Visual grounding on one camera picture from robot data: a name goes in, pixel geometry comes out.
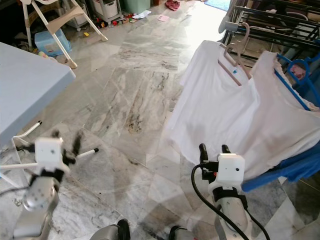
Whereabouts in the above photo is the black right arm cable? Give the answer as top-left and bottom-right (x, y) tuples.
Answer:
(190, 163), (272, 240)

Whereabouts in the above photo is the blue floor mat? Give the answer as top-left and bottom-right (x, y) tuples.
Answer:
(204, 0), (230, 12)

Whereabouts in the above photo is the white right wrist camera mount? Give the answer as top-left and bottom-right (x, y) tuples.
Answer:
(216, 153), (246, 190)

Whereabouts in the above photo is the black metal drying rack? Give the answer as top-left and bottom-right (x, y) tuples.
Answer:
(219, 0), (320, 58)

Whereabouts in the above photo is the green plastic bin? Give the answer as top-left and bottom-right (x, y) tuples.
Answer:
(120, 0), (151, 15)

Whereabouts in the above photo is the robot left leg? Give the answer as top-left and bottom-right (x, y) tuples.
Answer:
(92, 218), (131, 240)

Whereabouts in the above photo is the pink cloth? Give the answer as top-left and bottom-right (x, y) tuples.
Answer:
(164, 0), (181, 12)

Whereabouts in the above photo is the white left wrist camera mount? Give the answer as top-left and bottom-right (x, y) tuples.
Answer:
(35, 137), (65, 171)

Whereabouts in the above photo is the beige plastic hanger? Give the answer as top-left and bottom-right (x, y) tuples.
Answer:
(217, 22), (254, 87)

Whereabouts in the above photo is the white t-shirt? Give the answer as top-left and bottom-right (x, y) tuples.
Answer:
(162, 40), (267, 177)

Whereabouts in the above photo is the white storage cart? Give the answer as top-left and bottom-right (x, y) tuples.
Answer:
(87, 0), (126, 24)

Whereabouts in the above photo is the light blue folding table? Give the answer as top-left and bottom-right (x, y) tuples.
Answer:
(0, 42), (100, 201)

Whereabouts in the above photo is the white baby high chair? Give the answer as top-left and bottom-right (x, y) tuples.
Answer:
(22, 0), (110, 70)

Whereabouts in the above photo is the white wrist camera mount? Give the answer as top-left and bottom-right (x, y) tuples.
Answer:
(35, 137), (65, 171)
(216, 153), (246, 190)

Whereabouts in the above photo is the light blue plastic stool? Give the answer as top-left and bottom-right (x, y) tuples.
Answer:
(35, 28), (72, 58)

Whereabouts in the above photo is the white paper sheet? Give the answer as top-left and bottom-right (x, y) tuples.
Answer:
(132, 9), (153, 20)

